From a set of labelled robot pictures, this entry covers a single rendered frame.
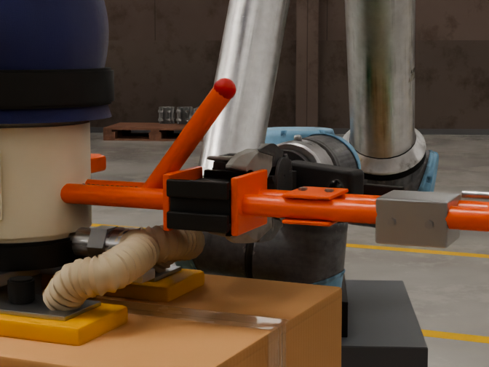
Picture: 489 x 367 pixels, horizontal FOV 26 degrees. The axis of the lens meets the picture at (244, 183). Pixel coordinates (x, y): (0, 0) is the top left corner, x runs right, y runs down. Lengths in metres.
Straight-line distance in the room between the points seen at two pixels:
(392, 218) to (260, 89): 0.50
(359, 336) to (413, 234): 0.83
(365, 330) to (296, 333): 0.72
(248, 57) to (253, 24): 0.05
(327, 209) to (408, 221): 0.08
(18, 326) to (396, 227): 0.38
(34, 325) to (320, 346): 0.34
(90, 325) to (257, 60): 0.54
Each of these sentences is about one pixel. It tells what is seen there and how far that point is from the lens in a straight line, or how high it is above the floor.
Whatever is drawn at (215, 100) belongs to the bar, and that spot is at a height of 1.18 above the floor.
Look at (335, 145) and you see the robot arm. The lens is 1.37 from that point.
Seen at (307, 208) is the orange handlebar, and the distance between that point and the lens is 1.04.
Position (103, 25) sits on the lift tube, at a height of 1.26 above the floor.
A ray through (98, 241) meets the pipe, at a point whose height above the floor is 1.03.
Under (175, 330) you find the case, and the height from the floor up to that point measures 0.95.
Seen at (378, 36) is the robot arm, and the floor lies 1.25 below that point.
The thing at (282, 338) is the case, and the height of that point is 0.94.
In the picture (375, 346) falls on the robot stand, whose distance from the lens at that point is 1.78.
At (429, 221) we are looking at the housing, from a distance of 1.00.
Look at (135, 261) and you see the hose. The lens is 1.08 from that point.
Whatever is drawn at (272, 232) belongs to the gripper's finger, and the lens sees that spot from 1.18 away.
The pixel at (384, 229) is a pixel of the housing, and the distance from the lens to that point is 1.02.
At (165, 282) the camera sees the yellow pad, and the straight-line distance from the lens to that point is 1.22.
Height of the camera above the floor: 1.24
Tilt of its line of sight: 7 degrees down
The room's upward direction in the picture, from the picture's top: straight up
